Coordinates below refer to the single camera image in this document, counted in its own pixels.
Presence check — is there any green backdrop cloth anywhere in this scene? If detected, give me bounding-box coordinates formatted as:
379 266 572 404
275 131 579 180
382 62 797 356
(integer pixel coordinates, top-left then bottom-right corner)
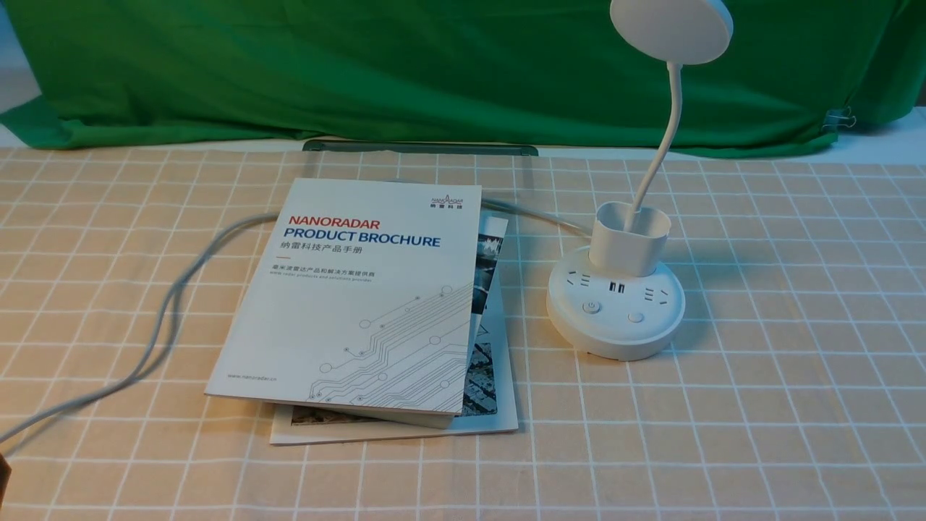
2 1 924 158

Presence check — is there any white desk lamp with sockets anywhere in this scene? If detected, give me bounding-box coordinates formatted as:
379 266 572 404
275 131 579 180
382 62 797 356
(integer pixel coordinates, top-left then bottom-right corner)
546 1 734 362

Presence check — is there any grey power cable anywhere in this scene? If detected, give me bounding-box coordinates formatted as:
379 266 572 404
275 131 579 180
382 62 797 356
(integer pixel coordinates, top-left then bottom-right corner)
0 198 595 446

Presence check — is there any white Nanoradar product brochure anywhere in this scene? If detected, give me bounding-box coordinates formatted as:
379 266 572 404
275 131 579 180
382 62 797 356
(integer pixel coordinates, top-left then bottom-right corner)
205 178 483 428

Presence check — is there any metal binder clip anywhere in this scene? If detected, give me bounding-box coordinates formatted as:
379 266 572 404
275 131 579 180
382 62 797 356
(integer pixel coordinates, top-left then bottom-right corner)
821 106 857 133

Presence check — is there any orange checked tablecloth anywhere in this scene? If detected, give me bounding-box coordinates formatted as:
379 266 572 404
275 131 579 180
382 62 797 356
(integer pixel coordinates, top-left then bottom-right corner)
1 148 925 520

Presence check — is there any white booklet with photos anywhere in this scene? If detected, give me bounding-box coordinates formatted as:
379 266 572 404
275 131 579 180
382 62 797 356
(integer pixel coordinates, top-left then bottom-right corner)
269 211 519 446

